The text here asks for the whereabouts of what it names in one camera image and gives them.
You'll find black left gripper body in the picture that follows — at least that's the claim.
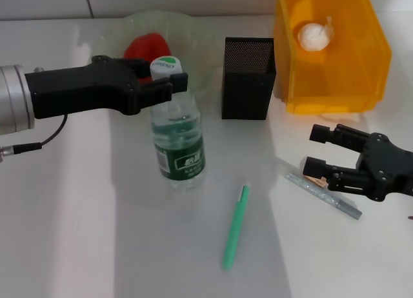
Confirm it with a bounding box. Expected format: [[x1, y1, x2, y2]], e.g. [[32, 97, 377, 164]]
[[25, 55, 143, 120]]

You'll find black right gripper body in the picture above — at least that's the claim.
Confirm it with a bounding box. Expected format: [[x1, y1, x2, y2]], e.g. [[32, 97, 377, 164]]
[[356, 132, 413, 203]]

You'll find orange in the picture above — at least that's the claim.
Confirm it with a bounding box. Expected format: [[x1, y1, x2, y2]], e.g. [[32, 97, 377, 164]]
[[123, 32, 172, 83]]

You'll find clear water bottle green label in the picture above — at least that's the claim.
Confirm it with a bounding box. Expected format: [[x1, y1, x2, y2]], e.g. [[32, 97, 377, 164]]
[[150, 55, 207, 193]]

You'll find white paper ball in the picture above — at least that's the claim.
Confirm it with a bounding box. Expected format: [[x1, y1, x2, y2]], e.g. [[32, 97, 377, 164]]
[[296, 16, 335, 52]]

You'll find mint green pen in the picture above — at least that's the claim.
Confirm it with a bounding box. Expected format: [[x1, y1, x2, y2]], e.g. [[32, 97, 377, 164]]
[[221, 184, 251, 270]]

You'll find white eraser tan sleeve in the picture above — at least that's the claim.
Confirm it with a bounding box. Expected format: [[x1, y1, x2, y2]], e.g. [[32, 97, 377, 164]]
[[303, 174, 328, 186]]

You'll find silver glitter pen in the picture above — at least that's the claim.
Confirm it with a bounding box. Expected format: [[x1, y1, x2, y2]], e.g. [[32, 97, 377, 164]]
[[284, 171, 363, 221]]

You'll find green glass fruit plate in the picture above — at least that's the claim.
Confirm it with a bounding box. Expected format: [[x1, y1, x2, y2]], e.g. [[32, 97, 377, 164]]
[[96, 9, 223, 97]]

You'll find black mesh pen holder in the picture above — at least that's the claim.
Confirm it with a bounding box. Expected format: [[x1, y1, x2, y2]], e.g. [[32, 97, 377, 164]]
[[221, 36, 277, 121]]

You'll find yellow plastic bin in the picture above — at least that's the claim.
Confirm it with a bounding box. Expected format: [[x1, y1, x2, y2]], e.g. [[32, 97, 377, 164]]
[[273, 0, 393, 114]]

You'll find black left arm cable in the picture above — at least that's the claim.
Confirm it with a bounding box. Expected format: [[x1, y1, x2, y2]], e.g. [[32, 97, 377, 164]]
[[0, 113, 69, 164]]

